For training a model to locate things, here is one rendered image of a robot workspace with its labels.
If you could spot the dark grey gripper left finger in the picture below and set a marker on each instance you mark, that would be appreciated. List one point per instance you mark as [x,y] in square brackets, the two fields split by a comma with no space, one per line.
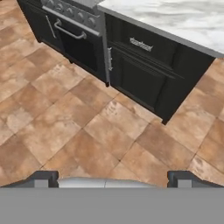
[43,176]

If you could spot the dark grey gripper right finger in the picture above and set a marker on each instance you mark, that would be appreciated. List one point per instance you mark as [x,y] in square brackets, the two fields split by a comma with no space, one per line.
[180,176]

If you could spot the black and steel stove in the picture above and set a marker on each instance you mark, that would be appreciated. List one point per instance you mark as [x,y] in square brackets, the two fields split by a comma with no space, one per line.
[100,52]

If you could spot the silver stove knob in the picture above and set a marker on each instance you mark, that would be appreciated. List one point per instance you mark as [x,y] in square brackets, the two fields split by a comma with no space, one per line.
[50,3]
[69,11]
[92,21]
[80,16]
[59,6]

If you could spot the black cupboard door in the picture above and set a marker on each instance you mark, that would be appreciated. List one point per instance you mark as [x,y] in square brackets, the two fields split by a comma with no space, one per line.
[140,78]
[38,23]

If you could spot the black oven door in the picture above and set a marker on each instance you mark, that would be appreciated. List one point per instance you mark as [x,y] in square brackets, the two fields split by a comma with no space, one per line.
[81,51]

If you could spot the black drawer front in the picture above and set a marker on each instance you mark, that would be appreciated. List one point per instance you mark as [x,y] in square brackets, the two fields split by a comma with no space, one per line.
[163,43]

